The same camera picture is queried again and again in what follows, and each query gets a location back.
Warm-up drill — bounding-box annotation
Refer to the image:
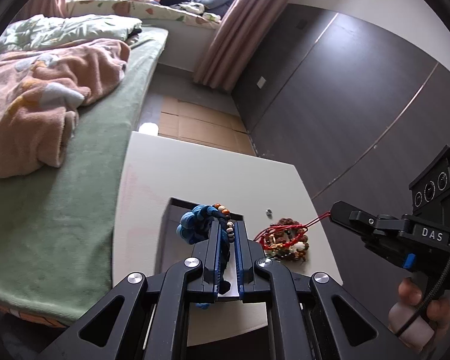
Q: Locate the blue beaded bracelet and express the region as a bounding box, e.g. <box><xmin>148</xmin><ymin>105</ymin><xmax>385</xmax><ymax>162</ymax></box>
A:
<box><xmin>175</xmin><ymin>202</ymin><xmax>234</xmax><ymax>310</ymax></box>

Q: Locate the right hand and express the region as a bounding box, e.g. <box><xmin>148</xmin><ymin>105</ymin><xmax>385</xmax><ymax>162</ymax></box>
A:
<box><xmin>388</xmin><ymin>276</ymin><xmax>450</xmax><ymax>350</ymax></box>

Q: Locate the dark wardrobe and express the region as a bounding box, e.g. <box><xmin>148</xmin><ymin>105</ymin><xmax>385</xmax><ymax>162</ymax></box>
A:
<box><xmin>230</xmin><ymin>2</ymin><xmax>450</xmax><ymax>308</ymax></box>

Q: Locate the green bed mattress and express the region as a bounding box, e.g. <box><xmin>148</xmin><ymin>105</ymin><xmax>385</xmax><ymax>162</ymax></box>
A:
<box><xmin>0</xmin><ymin>26</ymin><xmax>168</xmax><ymax>326</ymax></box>

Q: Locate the pink right curtain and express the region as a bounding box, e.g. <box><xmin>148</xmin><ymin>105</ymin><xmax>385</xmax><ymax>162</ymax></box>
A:
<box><xmin>193</xmin><ymin>0</ymin><xmax>289</xmax><ymax>93</ymax></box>

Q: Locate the pink fleece blanket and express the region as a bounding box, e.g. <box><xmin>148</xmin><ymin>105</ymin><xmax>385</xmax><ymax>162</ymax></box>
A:
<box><xmin>0</xmin><ymin>38</ymin><xmax>131</xmax><ymax>179</ymax></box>

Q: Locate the floral window seat cushion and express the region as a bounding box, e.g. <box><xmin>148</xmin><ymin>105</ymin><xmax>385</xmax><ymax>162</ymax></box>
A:
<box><xmin>66</xmin><ymin>0</ymin><xmax>221</xmax><ymax>29</ymax></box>

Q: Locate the floral green quilt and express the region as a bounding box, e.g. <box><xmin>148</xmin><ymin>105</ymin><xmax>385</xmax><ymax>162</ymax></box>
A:
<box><xmin>0</xmin><ymin>14</ymin><xmax>142</xmax><ymax>54</ymax></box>

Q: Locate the wall light switch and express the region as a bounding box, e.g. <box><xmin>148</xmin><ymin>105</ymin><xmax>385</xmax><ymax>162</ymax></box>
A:
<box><xmin>257</xmin><ymin>76</ymin><xmax>266</xmax><ymax>89</ymax></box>

